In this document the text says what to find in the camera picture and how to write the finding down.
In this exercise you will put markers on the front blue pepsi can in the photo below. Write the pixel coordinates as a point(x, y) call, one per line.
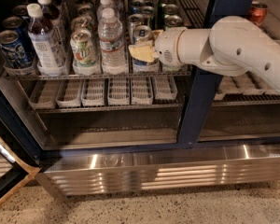
point(14, 50)

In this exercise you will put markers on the green soda can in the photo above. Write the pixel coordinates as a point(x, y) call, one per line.
point(172, 21)
point(169, 10)
point(171, 68)

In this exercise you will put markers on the open fridge door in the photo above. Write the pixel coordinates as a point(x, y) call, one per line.
point(15, 173)

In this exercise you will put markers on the steel fridge bottom grille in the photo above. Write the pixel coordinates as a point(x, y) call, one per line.
point(86, 173)

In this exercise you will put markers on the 7up can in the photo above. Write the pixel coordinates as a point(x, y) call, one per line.
point(81, 22)
point(83, 48)

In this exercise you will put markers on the blue fridge door frame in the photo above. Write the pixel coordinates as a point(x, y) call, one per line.
point(204, 85)

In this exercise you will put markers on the front clear water bottle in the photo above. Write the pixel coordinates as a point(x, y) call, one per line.
point(111, 39)

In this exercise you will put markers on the front dark tea bottle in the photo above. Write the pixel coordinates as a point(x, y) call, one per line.
point(41, 33)

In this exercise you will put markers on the front 7up can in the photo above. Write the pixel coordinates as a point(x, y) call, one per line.
point(83, 48)

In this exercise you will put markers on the red bull can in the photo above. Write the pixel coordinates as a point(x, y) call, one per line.
point(142, 33)
point(133, 21)
point(149, 16)
point(135, 6)

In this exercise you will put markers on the lower wire shelf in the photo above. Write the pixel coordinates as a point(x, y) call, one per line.
point(77, 94)

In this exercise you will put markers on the clear water bottle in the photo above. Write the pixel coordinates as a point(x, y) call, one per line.
point(111, 39)
point(104, 4)

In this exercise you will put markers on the red soda can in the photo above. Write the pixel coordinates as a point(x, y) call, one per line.
point(257, 13)

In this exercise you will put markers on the wire shelf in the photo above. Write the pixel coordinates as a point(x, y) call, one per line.
point(192, 14)
point(77, 94)

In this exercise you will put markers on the dark tea bottle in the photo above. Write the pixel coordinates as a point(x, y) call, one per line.
point(53, 14)
point(41, 33)

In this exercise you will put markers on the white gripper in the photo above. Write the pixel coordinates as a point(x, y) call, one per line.
point(166, 48)

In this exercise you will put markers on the front green soda can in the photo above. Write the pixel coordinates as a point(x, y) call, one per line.
point(171, 68)

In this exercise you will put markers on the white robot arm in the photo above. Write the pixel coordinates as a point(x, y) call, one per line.
point(231, 47)

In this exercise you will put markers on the top wire shelf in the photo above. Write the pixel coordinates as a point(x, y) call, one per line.
point(192, 14)

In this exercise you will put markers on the blue pepsi can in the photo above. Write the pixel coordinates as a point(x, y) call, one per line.
point(19, 26)
point(14, 50)

